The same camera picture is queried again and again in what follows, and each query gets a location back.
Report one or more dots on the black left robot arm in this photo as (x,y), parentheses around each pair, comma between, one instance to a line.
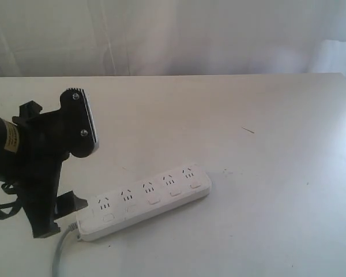
(9,144)

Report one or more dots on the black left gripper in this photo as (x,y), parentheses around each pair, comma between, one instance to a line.
(40,159)

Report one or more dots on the white backdrop curtain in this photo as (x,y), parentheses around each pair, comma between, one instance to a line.
(137,38)

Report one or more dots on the white five-outlet power strip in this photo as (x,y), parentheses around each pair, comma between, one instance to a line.
(123,207)

